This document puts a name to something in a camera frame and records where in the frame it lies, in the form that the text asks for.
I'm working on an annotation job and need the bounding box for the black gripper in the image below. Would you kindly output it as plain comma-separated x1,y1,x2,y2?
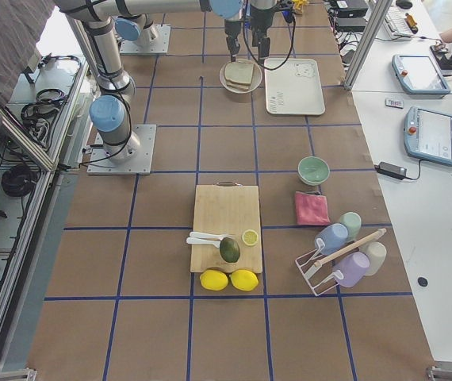
224,16,242,62
250,7,274,62

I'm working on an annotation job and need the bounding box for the cream round plate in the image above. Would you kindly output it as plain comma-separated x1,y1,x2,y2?
219,58,262,94

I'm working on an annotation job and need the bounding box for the cream rectangular bear tray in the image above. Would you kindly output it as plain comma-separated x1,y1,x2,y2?
264,57,325,116

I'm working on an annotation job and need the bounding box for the green bowl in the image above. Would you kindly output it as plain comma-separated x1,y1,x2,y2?
297,156,330,186

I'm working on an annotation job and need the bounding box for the far teach pendant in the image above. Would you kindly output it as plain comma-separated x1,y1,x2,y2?
391,55,450,96

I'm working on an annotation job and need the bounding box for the teach pendant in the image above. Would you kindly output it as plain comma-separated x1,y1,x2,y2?
403,106,452,167
391,55,450,96

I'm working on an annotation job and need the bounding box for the wooden cutting board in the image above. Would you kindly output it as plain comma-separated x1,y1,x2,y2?
190,184,263,274

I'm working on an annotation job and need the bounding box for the pink cloth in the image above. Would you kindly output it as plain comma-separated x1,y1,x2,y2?
295,191,331,226

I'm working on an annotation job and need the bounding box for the black power adapter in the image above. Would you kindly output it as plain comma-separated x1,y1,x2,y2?
374,161,407,180

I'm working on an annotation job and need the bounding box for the lemon half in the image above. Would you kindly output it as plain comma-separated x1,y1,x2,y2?
241,229,259,247

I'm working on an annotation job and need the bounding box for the near teach pendant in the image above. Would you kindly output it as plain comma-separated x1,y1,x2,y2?
403,106,452,167

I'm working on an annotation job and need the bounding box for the green cup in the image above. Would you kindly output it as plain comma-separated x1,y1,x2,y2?
338,211,362,242

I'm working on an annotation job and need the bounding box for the white plastic utensil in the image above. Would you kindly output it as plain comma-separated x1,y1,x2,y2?
186,231,225,248

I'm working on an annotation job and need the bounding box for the blue cup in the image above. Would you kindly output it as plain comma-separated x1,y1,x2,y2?
315,223,348,256

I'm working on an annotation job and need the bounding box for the green avocado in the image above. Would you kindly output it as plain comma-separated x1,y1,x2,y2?
219,237,240,263

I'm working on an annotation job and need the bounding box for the beige cup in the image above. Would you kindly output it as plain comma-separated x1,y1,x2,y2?
359,241,387,276

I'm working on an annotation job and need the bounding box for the right yellow lemon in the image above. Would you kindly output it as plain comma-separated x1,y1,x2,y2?
229,269,259,291

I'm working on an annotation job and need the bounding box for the yellow lemon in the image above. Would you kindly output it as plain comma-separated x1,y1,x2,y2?
200,269,229,291
229,269,259,291

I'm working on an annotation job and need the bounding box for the left yellow lemon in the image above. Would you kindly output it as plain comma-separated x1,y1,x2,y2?
200,269,229,291

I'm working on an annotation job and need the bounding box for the purple cup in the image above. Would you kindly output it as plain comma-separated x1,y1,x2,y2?
332,252,370,287

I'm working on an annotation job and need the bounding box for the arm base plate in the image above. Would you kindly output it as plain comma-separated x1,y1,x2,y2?
86,124,156,175
116,24,171,55

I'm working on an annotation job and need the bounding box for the aluminium frame post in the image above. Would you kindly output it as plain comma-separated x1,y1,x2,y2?
343,0,392,90

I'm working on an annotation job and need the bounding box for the wooden rack handle rod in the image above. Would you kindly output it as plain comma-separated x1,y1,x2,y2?
313,228,386,268

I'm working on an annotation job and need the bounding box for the white wire cup rack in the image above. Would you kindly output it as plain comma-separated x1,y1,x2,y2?
294,238,344,297

